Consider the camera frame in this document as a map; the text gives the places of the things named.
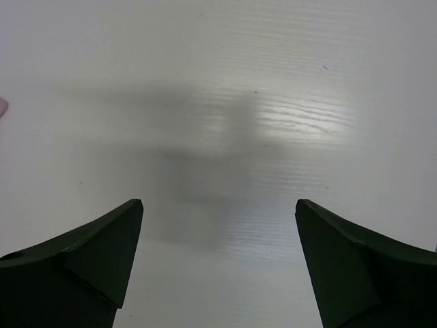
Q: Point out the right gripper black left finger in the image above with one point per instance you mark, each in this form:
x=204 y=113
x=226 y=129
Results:
x=77 y=279

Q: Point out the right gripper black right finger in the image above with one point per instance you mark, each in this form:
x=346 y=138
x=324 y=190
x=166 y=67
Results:
x=362 y=278

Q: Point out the pink blue cat-ear headphones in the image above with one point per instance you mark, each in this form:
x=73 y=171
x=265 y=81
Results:
x=4 y=104

